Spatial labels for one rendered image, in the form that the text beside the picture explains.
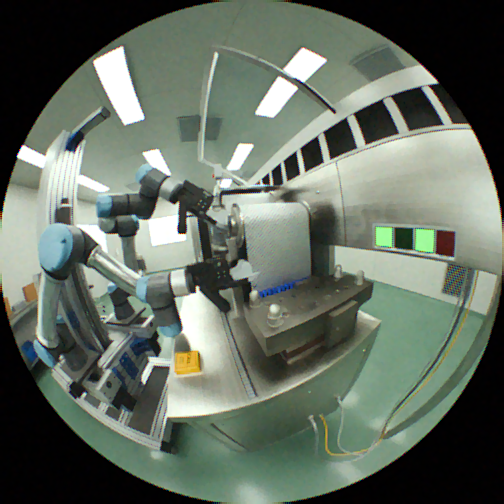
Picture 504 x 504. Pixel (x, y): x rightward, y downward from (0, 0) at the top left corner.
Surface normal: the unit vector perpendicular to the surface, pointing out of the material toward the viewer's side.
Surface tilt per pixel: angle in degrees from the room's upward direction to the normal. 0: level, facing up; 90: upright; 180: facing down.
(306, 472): 0
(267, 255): 90
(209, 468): 0
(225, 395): 0
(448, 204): 90
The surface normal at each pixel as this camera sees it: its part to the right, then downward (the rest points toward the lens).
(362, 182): -0.94, 0.17
